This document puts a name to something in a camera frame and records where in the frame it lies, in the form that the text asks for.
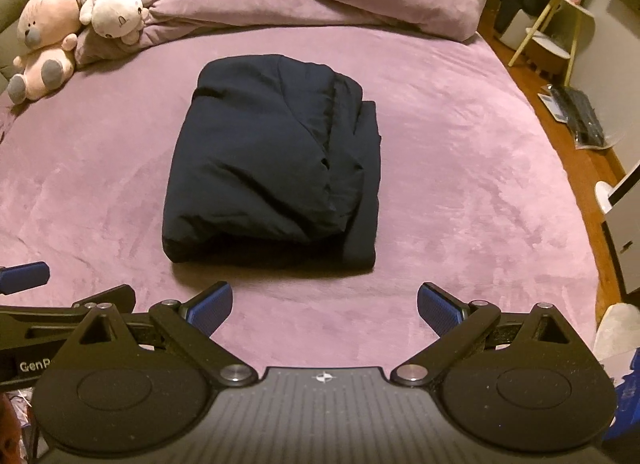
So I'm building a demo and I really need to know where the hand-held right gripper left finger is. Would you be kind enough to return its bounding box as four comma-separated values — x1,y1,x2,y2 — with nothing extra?
80,280,256,388

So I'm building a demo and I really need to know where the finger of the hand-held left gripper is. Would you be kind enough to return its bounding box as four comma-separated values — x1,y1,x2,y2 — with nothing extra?
0,261,51,295
0,285,137,351

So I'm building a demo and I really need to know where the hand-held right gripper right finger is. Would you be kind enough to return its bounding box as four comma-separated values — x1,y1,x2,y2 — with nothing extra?
390,281,572,387

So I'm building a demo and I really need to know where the dark navy jacket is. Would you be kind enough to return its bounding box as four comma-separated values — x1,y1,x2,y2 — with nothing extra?
162,54,382,273

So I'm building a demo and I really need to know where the dark clothes pile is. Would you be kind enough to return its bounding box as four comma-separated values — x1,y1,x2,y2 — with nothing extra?
497,0,552,35

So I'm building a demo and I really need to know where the white cloth bundle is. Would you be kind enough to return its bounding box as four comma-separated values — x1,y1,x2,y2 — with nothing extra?
592,301,640,361

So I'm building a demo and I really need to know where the white furniture unit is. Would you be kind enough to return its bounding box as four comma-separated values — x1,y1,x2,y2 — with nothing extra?
594,159,640,291

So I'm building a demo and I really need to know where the blue bag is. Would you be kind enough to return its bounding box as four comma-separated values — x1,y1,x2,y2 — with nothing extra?
600,349,640,441

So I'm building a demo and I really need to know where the purple pillow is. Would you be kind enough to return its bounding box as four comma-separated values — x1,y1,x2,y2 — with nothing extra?
74,18,157,69

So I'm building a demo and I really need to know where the pink plush toy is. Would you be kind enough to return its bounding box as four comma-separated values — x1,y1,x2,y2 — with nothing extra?
7,0,84,105

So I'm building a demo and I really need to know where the black keyboard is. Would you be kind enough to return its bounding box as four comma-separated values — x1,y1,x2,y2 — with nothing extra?
547,84,609,147

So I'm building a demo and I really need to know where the clear plastic bag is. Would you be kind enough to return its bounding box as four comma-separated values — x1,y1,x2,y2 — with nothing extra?
537,82,629,151

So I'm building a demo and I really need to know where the round wooden basket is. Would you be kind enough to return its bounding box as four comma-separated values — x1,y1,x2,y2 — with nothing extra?
529,36,572,78

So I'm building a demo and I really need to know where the white side table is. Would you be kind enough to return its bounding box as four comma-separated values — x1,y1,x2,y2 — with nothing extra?
507,0,597,88

